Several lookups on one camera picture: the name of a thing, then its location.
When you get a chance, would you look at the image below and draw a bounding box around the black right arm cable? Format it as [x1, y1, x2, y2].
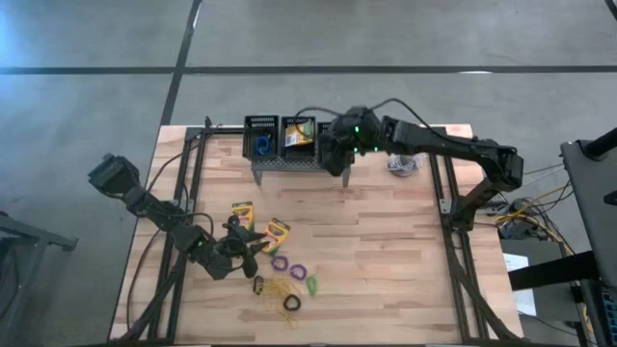
[294, 98, 435, 141]

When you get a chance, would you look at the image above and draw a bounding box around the grey cart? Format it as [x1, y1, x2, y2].
[560, 138, 617, 290]

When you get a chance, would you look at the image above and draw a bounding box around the black crossbar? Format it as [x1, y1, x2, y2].
[508, 250, 599, 291]

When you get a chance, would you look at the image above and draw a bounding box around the grey perforated metal shelf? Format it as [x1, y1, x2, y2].
[250, 156, 352, 188]

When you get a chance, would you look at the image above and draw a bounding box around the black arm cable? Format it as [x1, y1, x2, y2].
[185, 211, 216, 235]
[294, 98, 435, 141]

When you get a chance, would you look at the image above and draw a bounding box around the yellow rubber band bundle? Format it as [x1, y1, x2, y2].
[255, 277, 303, 309]

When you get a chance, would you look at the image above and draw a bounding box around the grey side table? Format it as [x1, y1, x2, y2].
[0, 210, 78, 341]

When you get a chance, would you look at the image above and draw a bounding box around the mixed cable bundle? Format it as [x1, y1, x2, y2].
[494, 180, 577, 256]

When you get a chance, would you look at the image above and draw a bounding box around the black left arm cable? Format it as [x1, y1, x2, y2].
[185, 211, 216, 235]

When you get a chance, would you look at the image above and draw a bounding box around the blue keyboard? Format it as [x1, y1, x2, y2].
[601, 288, 617, 334]

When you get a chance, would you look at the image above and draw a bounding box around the black pole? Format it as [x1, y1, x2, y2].
[581, 126, 617, 161]

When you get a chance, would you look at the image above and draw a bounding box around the brown cable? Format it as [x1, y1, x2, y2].
[125, 144, 187, 334]

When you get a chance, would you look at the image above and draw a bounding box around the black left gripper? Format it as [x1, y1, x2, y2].
[211, 214, 271, 280]

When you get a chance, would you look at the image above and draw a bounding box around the yellow green crayon box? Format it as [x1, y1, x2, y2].
[259, 217, 291, 256]
[230, 200, 255, 232]
[283, 120, 315, 148]

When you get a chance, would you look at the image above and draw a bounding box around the white paper sheet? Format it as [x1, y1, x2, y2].
[502, 253, 538, 317]

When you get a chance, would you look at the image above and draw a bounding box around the black aluminium table frame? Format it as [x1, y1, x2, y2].
[118, 115, 524, 344]

